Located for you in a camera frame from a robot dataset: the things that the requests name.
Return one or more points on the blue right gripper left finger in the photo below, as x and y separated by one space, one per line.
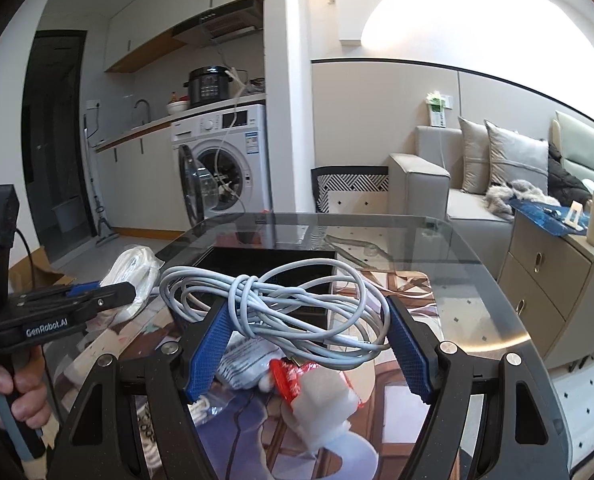
204 345

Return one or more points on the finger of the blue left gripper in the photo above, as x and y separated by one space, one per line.
81 289

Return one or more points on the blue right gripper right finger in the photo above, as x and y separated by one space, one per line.
409 355

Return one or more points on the white medicine sachet pack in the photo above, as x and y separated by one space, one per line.
246 361

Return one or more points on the adidas bag of laces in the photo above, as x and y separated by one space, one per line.
139 267

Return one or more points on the red snack packet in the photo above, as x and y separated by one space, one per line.
286 376

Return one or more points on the white foam block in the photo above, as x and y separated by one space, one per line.
322 407

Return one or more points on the person's left hand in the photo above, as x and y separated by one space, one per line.
31 407

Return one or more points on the cardboard box on floor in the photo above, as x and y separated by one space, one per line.
35 272

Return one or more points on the upright floor mop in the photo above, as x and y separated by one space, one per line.
105 233

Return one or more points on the anime printed desk mat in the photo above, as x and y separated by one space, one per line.
339 321

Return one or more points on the black open storage box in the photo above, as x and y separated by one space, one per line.
257 261

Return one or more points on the beige sofa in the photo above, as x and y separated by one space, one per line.
429 182

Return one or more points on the beige side cabinet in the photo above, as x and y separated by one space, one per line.
549 280

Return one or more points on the white front-load washing machine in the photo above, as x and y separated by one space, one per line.
221 160

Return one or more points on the grey fluffy clothing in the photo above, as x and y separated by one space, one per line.
498 196

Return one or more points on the kitchen faucet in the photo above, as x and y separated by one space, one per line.
142 113

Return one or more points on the black white patterned chair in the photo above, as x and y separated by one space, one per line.
350 189

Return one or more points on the blue book on cabinet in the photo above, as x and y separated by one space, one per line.
555 220

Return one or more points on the white bowl on counter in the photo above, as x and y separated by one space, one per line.
176 107

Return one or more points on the grey cushion left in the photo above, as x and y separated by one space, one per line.
476 157

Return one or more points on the grey cushion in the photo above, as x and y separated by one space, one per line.
476 157
513 156

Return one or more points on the grey cushion right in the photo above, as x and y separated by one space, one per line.
513 156

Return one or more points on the black jacket on sofa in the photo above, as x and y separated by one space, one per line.
562 185

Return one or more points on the black electric pressure cooker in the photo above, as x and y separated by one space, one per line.
208 84

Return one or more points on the upper kitchen cabinets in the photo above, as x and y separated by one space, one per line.
142 31

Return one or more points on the range hood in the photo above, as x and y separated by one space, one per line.
231 21

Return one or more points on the white wall intercom phone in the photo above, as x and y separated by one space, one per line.
437 104

